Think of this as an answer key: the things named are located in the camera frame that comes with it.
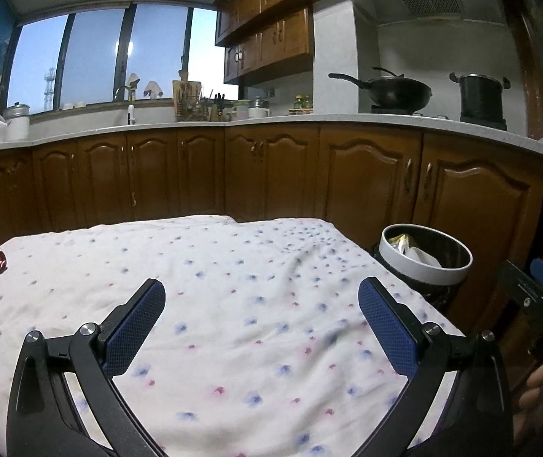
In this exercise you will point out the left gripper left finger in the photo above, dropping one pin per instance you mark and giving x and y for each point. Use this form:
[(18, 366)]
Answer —
[(42, 417)]

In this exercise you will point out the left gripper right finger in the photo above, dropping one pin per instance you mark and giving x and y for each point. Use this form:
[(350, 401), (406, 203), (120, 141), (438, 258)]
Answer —
[(477, 417)]

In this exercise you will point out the white round trash bin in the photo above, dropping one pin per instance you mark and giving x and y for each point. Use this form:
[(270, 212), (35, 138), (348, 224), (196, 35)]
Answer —
[(425, 255)]

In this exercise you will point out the brown lower kitchen cabinets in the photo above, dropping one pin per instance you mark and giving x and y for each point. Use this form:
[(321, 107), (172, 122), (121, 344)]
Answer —
[(361, 179)]

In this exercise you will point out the grey kitchen countertop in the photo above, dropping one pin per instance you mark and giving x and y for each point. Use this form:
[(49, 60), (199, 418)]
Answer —
[(478, 132)]

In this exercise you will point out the kitchen window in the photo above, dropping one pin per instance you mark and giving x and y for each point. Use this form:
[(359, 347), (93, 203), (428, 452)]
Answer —
[(88, 57)]

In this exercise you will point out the person's right hand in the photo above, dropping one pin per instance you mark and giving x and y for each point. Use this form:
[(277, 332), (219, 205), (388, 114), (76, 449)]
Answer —
[(529, 417)]

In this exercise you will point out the white dotted tablecloth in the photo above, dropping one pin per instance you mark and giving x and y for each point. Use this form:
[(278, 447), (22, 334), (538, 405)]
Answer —
[(261, 349)]

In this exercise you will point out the black stock pot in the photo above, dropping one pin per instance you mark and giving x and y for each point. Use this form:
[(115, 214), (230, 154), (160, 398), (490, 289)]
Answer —
[(481, 99)]

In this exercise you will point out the black wok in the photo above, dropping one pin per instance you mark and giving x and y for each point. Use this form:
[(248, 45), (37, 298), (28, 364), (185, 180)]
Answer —
[(394, 93)]

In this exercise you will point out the white lidded container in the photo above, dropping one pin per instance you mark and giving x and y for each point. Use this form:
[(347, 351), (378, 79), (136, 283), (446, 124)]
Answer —
[(17, 119)]

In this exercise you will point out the wooden utensil holder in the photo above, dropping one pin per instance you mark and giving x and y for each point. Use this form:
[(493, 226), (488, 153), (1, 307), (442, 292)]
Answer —
[(186, 98)]

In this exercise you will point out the brown upper cabinets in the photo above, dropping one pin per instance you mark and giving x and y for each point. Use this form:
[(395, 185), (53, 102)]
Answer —
[(265, 39)]

